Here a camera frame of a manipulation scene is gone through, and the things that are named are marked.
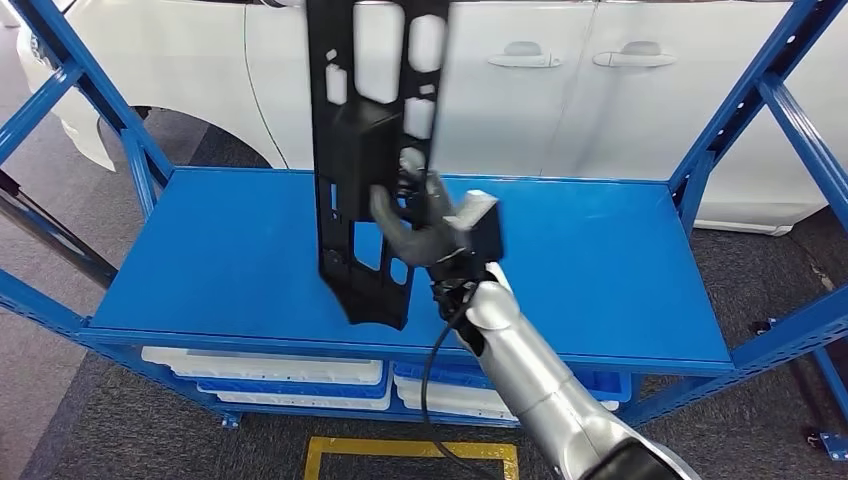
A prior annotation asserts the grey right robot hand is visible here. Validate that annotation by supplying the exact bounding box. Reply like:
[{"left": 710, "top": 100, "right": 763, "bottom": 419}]
[{"left": 368, "top": 148, "right": 478, "bottom": 270}]

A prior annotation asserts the black plastic panel part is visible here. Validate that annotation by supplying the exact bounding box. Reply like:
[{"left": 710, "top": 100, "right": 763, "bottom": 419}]
[{"left": 304, "top": 0, "right": 453, "bottom": 331}]

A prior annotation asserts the blue metal shelf rack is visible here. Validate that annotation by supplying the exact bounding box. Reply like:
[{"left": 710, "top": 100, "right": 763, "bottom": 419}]
[{"left": 0, "top": 0, "right": 848, "bottom": 462}]

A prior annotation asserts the white car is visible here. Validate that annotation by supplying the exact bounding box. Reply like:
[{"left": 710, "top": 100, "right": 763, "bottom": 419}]
[{"left": 16, "top": 0, "right": 848, "bottom": 238}]

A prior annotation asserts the black metal bar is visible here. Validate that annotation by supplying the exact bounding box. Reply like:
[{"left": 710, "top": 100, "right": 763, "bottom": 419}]
[{"left": 0, "top": 168, "right": 119, "bottom": 291}]

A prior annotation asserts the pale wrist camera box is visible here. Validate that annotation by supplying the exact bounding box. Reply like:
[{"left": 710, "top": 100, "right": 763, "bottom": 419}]
[{"left": 442, "top": 190, "right": 506, "bottom": 263}]

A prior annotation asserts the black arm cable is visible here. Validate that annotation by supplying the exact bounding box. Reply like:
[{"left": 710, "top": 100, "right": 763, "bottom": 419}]
[{"left": 420, "top": 291, "right": 488, "bottom": 480}]

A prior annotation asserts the white car door handle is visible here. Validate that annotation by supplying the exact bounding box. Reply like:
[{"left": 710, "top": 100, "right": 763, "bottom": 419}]
[
  {"left": 592, "top": 40, "right": 678, "bottom": 69},
  {"left": 488, "top": 40, "right": 563, "bottom": 70}
]

